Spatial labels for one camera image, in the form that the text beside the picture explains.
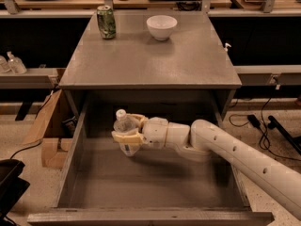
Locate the black bin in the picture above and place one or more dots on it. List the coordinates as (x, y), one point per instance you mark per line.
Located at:
(12, 187)

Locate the clear sanitizer pump bottle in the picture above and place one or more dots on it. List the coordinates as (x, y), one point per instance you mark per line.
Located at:
(16, 64)

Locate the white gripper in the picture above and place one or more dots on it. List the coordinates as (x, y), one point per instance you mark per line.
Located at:
(154, 131)

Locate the black stand leg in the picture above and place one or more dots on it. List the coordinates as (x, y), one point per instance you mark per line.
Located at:
(294, 141)

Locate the clear plastic water bottle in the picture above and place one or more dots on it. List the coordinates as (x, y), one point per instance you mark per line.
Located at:
(124, 125)

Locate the green soda can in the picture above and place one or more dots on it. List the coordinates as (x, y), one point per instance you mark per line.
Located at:
(106, 22)

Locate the small white pump dispenser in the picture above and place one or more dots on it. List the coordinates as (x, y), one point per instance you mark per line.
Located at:
(227, 46)

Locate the white ceramic bowl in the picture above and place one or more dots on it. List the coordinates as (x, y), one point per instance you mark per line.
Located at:
(161, 26)

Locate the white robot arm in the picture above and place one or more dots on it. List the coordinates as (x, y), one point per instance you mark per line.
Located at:
(203, 137)

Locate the brown cardboard box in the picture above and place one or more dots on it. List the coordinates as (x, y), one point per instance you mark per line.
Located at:
(49, 132)

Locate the open grey top drawer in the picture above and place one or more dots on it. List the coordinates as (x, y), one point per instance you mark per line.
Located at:
(100, 186)

